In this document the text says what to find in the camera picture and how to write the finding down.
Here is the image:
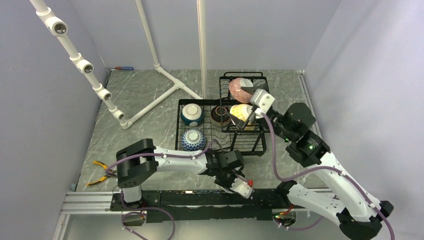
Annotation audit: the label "blue yellow patterned bowl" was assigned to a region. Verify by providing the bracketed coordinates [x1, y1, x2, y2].
[229, 103, 255, 131]

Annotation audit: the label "brown glazed bowl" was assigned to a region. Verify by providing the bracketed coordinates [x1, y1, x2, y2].
[210, 106, 231, 127]

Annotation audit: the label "red patterned bowl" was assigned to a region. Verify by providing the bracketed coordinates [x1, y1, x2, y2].
[229, 77, 254, 104]

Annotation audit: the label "orange geometric patterned bowl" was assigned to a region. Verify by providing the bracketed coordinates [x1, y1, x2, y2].
[181, 129, 206, 152]

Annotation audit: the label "teal white bowl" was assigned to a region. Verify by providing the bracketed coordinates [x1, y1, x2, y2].
[181, 103, 204, 127]

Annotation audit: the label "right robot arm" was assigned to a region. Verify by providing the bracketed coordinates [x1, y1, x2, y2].
[242, 85, 395, 240]

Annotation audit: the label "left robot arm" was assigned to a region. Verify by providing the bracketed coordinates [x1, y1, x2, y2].
[111, 138, 253, 210]

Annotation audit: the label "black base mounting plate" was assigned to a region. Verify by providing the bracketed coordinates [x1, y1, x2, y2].
[109, 188, 290, 223]

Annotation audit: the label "red blue screwdriver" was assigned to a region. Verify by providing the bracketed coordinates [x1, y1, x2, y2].
[114, 66, 134, 71]

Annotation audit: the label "black wire dish rack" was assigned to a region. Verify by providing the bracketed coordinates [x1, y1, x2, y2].
[174, 71, 269, 156]

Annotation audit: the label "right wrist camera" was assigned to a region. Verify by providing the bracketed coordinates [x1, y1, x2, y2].
[247, 89, 275, 122]

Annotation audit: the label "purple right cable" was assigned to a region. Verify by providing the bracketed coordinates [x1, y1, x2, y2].
[261, 113, 396, 240]

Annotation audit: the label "yellow handled pliers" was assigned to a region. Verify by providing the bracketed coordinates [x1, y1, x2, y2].
[85, 160, 117, 187]

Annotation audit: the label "aluminium rail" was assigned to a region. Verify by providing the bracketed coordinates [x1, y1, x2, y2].
[60, 190, 335, 215]

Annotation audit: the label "white PVC pipe frame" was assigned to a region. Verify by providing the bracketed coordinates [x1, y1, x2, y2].
[29, 0, 209, 129]

